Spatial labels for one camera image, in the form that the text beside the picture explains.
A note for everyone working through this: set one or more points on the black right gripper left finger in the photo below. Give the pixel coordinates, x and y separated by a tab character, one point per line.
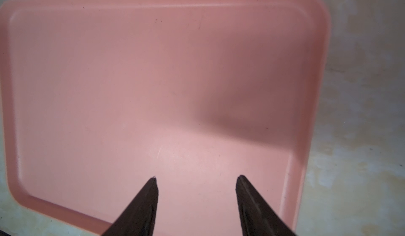
138	218

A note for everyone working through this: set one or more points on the pink tray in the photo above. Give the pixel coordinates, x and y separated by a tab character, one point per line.
99	96

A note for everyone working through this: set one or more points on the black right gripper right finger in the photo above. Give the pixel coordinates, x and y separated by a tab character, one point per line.
257	218

